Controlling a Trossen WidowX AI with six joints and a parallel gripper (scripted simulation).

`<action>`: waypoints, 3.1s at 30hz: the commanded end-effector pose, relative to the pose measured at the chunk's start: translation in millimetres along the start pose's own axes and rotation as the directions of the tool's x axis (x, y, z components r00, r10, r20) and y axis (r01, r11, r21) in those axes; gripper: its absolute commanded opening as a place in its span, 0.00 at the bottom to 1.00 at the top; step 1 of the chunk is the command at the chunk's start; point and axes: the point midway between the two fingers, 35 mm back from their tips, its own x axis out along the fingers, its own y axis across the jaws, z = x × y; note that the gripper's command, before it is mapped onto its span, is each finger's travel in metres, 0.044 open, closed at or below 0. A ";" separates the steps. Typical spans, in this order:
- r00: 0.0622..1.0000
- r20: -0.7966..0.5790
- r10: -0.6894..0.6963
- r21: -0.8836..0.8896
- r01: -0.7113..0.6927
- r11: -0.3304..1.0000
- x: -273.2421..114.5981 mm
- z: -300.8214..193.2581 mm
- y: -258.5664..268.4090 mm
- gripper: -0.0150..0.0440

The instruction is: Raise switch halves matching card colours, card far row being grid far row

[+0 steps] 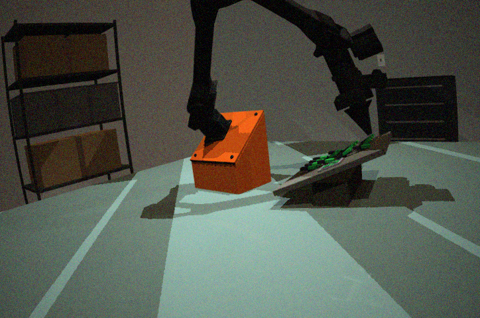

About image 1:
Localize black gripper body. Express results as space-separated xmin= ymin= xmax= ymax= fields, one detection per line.
xmin=331 ymin=63 xmax=374 ymax=111

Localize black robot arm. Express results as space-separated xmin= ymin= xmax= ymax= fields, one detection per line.
xmin=187 ymin=0 xmax=388 ymax=143

